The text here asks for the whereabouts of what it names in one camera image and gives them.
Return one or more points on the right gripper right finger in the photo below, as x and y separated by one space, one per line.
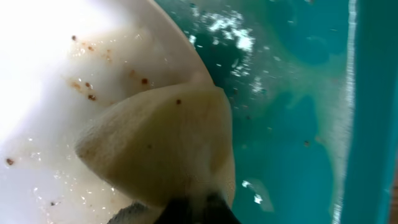
217 211

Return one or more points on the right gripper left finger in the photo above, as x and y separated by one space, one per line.
179 211

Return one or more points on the yellow sponge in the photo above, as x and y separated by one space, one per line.
164 143

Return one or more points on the white plate with sauce streak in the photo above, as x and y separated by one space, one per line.
62 64

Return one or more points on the teal plastic tray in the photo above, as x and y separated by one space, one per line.
313 89

